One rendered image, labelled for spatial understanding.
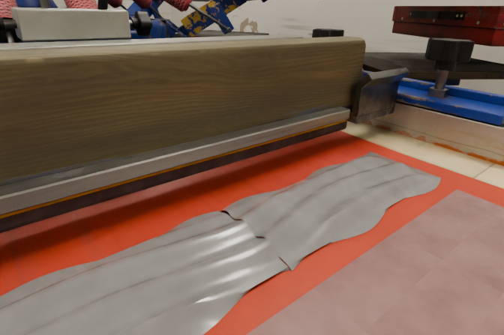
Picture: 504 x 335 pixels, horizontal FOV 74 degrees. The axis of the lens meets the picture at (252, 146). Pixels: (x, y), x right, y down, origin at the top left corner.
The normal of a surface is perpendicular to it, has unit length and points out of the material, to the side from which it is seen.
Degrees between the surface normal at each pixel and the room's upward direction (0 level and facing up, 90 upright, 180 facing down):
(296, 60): 90
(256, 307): 0
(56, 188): 90
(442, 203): 0
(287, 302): 0
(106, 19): 90
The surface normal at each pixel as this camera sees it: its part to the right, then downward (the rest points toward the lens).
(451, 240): 0.03, -0.92
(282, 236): 0.45, -0.64
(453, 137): -0.78, 0.22
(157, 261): 0.28, -0.59
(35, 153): 0.62, 0.32
